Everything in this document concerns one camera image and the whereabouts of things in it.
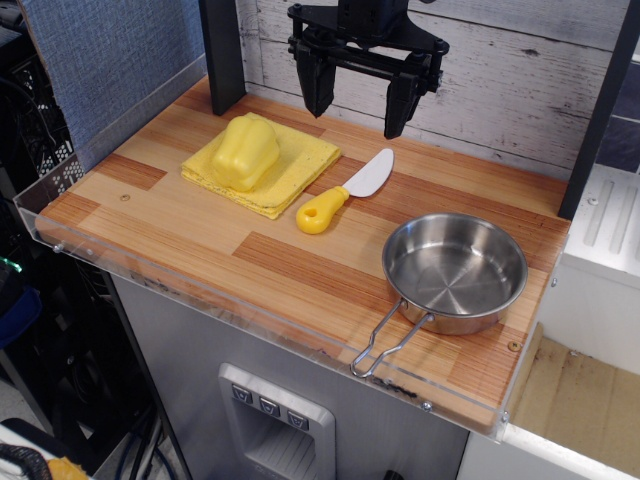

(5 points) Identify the grey ice dispenser panel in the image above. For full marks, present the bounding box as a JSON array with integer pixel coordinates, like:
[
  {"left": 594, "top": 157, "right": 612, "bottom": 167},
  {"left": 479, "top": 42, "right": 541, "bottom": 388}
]
[{"left": 218, "top": 363, "right": 337, "bottom": 479}]

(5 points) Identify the blue fabric partition panel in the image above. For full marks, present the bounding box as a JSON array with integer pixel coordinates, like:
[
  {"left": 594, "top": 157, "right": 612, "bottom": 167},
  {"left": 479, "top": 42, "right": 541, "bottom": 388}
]
[{"left": 19, "top": 1, "right": 206, "bottom": 170}]

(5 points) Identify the black right vertical post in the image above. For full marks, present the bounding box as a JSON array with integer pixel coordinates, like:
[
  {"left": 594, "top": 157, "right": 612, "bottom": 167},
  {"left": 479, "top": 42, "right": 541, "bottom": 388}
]
[{"left": 557, "top": 0, "right": 639, "bottom": 220}]

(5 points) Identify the yellow toy bell pepper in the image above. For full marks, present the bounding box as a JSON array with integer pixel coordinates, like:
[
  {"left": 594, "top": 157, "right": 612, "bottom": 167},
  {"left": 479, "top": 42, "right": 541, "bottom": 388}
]
[{"left": 212, "top": 116, "right": 280, "bottom": 192}]

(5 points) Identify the yellow handled white toy knife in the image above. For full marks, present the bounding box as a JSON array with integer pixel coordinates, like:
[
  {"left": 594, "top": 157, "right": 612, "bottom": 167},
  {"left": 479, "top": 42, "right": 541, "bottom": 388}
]
[{"left": 296, "top": 148, "right": 395, "bottom": 234}]

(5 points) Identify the white toy sink unit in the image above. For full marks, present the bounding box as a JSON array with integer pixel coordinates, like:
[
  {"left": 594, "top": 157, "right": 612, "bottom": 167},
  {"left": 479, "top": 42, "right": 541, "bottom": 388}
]
[{"left": 459, "top": 165, "right": 639, "bottom": 479}]

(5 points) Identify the stainless steel pan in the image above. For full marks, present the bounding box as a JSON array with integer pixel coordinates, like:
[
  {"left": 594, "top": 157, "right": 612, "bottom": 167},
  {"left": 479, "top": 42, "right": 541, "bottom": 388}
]
[{"left": 350, "top": 213, "right": 528, "bottom": 378}]

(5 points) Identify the black plastic crate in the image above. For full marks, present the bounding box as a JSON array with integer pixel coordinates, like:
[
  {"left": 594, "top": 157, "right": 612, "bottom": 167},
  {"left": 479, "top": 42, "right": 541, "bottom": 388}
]
[{"left": 1, "top": 47, "right": 74, "bottom": 200}]

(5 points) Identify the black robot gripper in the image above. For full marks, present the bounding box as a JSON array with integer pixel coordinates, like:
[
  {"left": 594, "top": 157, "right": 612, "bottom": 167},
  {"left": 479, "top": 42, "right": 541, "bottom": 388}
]
[{"left": 287, "top": 1, "right": 449, "bottom": 139}]

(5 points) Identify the clear acrylic table guard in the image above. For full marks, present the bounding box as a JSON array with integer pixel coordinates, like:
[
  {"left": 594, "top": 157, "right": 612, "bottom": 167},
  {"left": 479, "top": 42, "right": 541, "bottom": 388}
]
[{"left": 13, "top": 52, "right": 571, "bottom": 444}]

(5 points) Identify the yellow folded towel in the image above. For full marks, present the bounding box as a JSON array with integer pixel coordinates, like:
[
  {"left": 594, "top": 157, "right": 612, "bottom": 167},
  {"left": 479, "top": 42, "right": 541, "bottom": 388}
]
[{"left": 181, "top": 113, "right": 341, "bottom": 219}]

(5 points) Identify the silver toy fridge cabinet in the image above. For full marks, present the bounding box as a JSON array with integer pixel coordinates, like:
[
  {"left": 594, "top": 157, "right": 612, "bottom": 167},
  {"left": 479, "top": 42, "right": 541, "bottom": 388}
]
[{"left": 115, "top": 278, "right": 468, "bottom": 479}]

